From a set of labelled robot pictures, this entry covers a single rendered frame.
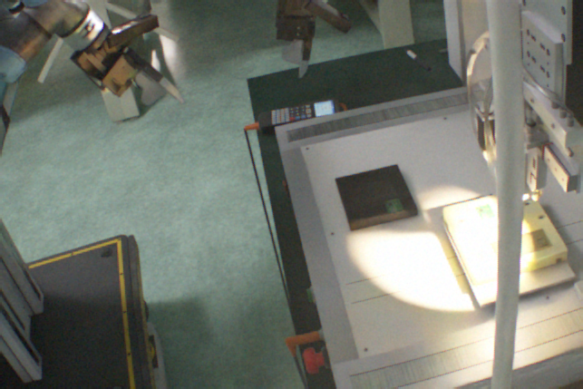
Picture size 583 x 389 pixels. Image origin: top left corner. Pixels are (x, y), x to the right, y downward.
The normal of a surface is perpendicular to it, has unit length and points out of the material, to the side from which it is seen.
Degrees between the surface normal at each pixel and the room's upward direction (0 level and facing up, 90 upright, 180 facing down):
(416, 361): 0
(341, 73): 0
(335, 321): 0
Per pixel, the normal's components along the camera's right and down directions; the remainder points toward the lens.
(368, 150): -0.17, -0.76
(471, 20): 0.15, 0.61
